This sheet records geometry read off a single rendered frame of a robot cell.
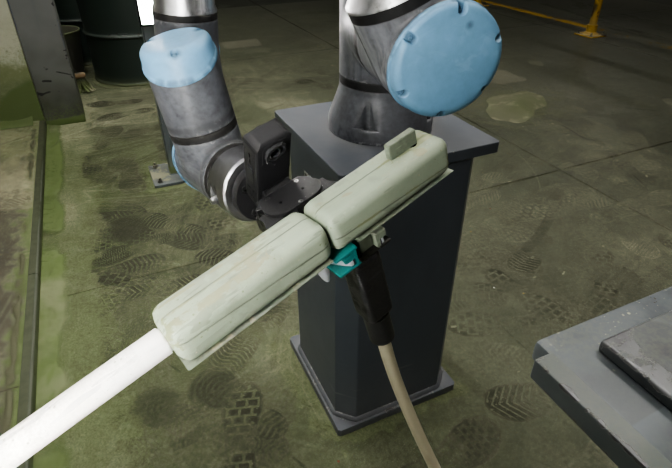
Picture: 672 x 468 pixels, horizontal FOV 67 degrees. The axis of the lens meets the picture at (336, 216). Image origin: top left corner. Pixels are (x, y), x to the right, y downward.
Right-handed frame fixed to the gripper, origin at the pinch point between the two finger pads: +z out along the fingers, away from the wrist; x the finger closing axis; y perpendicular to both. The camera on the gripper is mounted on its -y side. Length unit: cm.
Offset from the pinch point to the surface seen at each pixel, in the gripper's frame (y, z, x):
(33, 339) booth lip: 53, -96, 43
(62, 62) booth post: 28, -250, -17
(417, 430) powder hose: 33.8, 1.1, -0.6
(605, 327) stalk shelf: -5.2, 23.2, -0.3
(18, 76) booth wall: 27, -255, 3
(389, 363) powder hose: 20.6, -0.8, -0.3
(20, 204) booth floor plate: 50, -171, 31
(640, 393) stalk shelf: -5.7, 26.6, 2.7
